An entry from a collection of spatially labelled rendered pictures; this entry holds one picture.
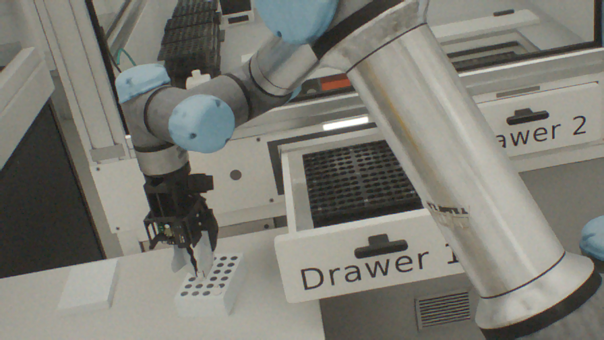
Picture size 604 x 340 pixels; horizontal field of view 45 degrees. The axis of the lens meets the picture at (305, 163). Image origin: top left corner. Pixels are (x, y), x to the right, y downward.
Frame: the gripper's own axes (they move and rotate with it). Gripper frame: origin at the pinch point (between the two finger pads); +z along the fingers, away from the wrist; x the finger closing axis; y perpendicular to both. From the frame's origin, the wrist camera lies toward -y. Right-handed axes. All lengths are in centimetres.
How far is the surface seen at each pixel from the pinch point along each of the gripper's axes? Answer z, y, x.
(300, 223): -2.0, -9.0, 15.6
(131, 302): 5.7, 1.9, -13.4
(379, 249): -9.2, 10.0, 31.7
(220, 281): 1.9, 1.5, 3.5
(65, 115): 79, -265, -193
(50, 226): 30, -63, -73
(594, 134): -2, -36, 66
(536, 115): -9, -30, 55
